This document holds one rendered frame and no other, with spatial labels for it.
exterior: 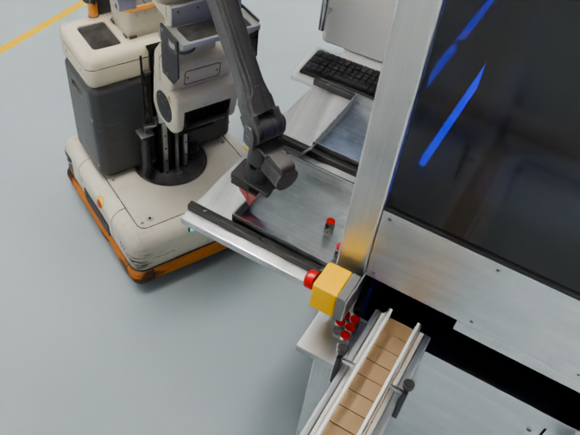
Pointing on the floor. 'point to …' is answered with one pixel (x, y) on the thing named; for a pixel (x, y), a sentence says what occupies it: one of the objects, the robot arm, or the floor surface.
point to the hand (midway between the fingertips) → (251, 201)
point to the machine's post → (381, 151)
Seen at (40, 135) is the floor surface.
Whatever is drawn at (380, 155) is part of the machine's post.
